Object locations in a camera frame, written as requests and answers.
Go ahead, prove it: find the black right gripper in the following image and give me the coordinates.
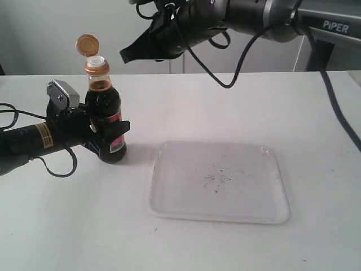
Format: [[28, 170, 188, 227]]
[[120, 1, 228, 63]]

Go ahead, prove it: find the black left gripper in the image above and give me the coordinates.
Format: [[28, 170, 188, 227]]
[[45, 103, 130, 158]]

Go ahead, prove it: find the dark soy sauce bottle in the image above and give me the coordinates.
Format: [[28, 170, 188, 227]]
[[76, 34, 127, 164]]

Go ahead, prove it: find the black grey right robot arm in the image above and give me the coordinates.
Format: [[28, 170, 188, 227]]
[[120, 1, 360, 63]]

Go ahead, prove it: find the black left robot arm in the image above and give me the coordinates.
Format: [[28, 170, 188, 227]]
[[1, 102, 130, 178]]

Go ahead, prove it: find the white background cabinet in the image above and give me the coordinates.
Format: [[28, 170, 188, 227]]
[[1, 1, 310, 75]]

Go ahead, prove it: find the white plastic tray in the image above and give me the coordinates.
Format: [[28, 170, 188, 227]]
[[148, 141, 290, 224]]

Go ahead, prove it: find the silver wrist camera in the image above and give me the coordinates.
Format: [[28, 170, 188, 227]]
[[47, 79, 80, 111]]

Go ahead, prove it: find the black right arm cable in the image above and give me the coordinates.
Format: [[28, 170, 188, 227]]
[[135, 0, 300, 89]]

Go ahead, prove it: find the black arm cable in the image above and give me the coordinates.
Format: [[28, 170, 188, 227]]
[[135, 0, 300, 89], [0, 103, 78, 177]]

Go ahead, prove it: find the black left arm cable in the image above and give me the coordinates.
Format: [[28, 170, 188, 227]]
[[0, 103, 78, 177]]

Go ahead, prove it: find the white cable on wall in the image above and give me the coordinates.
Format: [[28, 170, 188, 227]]
[[292, 33, 307, 73]]

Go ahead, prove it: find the thick black right cable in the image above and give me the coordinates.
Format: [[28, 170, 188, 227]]
[[293, 8, 361, 155]]

